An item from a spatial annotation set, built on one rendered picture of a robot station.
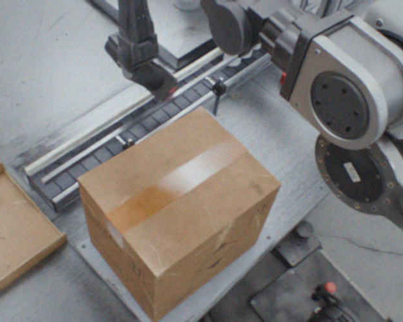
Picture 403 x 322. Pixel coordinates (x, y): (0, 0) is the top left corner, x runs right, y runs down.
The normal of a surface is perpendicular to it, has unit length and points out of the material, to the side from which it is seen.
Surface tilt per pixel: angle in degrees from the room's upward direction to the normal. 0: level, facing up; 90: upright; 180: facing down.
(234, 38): 90
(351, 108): 90
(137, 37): 78
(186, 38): 0
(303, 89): 90
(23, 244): 0
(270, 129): 0
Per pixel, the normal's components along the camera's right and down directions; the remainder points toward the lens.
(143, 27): 0.63, 0.54
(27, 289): 0.10, -0.57
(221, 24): -0.78, 0.47
